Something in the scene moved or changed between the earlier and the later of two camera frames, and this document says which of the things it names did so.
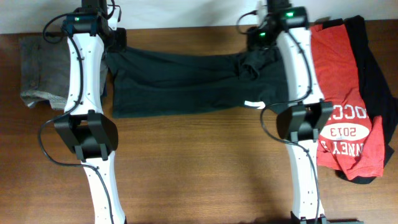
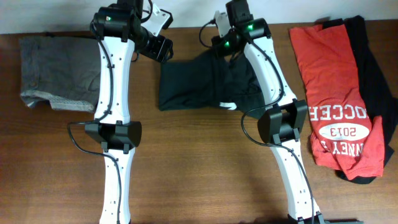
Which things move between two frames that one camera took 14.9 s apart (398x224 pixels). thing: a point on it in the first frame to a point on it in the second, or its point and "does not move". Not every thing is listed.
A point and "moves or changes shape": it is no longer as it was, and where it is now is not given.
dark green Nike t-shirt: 146,82 moves or changes shape
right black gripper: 253,41 to 221,50
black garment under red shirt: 375,88 does not move
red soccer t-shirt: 351,140 does not move
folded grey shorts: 44,71 does not move
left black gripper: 120,43 to 159,51
